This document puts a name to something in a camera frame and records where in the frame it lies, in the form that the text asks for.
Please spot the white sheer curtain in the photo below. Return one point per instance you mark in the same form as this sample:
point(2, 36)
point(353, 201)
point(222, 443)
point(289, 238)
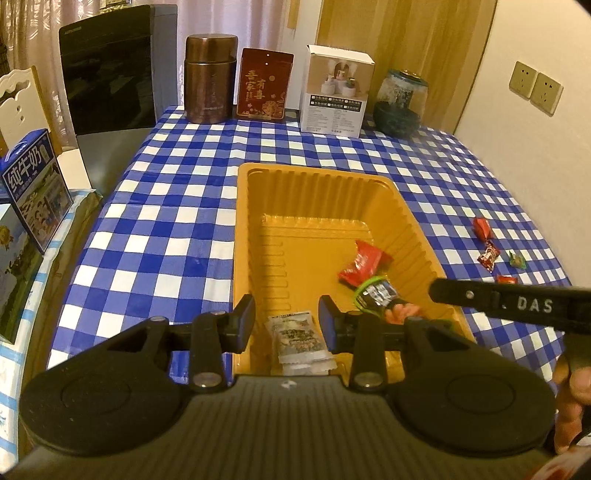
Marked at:
point(221, 18)

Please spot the wooden panel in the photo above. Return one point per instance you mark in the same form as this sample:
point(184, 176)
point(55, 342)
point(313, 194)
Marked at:
point(415, 37)

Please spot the blue white checked tablecloth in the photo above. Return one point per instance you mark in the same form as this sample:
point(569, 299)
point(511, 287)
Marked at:
point(175, 230)

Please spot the green candy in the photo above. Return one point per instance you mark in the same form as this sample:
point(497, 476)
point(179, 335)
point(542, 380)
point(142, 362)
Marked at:
point(517, 260)

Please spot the glass jar with dark contents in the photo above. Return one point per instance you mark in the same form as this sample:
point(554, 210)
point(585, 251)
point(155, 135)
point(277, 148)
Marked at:
point(399, 106)

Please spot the white chair back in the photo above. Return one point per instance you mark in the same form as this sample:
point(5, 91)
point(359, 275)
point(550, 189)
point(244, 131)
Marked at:
point(18, 101)

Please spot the beige wall socket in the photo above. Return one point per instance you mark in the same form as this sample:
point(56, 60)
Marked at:
point(547, 94)
point(523, 79)

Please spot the dark red patterned box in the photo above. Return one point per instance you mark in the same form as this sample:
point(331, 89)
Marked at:
point(263, 83)

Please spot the orange plastic tray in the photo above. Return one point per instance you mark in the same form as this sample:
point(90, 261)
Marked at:
point(300, 240)

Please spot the black glass-front appliance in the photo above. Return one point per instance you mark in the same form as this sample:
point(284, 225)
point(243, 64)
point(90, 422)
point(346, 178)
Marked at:
point(106, 74)

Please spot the blue milk carton box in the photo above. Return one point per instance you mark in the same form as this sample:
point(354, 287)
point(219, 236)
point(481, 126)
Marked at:
point(32, 194)

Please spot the white product box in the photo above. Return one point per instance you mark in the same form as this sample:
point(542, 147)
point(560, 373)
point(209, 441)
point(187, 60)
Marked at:
point(334, 101)

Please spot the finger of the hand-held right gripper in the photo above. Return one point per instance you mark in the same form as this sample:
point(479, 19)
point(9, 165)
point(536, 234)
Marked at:
point(461, 295)

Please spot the brown metal canister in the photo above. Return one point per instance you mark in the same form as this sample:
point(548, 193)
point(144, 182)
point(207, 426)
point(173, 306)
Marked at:
point(210, 78)

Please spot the blue white carton box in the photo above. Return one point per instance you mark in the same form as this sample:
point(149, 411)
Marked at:
point(14, 277)

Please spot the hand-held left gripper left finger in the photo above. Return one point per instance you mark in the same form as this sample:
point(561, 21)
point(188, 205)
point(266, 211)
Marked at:
point(242, 323)

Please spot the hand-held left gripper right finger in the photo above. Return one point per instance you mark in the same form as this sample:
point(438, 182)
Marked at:
point(327, 323)

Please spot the dark red white-label candy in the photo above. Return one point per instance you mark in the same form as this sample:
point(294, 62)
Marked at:
point(489, 256)

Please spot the person's right hand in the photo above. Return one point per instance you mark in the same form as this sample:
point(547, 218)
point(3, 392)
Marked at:
point(575, 410)

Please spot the green-rimmed black candy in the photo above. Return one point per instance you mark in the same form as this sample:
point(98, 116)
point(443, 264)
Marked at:
point(376, 295)

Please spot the clear packet with dark filling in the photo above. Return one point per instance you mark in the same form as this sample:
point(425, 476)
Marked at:
point(295, 337)

